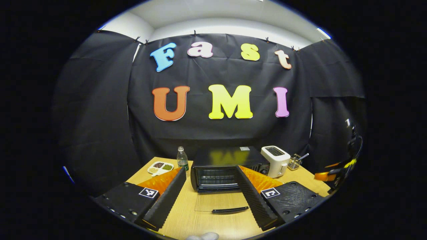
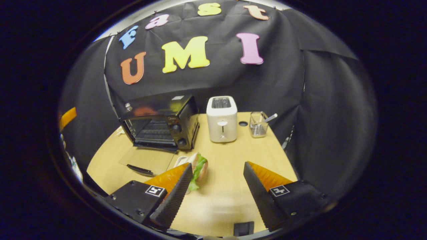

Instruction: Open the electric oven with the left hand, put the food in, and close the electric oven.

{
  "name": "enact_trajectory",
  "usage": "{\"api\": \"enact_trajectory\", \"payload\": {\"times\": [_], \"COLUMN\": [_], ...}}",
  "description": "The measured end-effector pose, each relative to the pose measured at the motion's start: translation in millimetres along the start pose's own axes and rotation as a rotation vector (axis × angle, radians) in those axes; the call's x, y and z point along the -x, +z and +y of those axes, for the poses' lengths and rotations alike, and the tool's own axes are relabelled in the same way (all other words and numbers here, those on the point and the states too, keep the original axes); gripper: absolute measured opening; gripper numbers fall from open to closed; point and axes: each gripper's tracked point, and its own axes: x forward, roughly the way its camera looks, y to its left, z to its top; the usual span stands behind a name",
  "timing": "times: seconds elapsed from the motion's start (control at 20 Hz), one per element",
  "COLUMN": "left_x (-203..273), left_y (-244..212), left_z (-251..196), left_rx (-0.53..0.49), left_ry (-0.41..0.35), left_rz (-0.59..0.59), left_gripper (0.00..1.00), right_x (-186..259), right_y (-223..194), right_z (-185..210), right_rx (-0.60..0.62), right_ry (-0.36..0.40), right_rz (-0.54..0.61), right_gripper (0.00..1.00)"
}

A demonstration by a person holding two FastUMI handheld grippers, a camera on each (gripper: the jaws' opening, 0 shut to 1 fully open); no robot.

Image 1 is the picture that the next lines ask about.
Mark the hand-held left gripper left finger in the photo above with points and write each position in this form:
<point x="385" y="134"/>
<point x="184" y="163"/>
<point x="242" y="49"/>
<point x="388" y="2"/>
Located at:
<point x="168" y="200"/>

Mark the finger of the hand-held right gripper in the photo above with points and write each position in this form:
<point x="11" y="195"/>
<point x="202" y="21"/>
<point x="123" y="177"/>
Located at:
<point x="322" y="176"/>

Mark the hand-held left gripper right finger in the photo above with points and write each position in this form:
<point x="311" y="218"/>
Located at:
<point x="253" y="200"/>

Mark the black electric oven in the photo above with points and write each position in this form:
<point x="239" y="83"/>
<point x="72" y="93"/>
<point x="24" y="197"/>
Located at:
<point x="227" y="158"/>

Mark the white divided snack plate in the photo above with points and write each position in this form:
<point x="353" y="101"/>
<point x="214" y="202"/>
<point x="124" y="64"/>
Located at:
<point x="160" y="168"/>

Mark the clear plastic water bottle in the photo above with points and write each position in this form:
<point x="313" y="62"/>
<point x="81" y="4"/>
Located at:
<point x="182" y="161"/>

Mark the white toaster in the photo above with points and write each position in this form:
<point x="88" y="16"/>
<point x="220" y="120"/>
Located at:
<point x="275" y="163"/>

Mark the black backdrop cloth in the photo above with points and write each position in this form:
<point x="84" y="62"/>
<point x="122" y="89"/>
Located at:
<point x="100" y="116"/>

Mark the small ceiling light panel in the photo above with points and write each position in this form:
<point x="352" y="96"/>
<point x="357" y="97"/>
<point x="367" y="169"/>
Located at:
<point x="323" y="33"/>

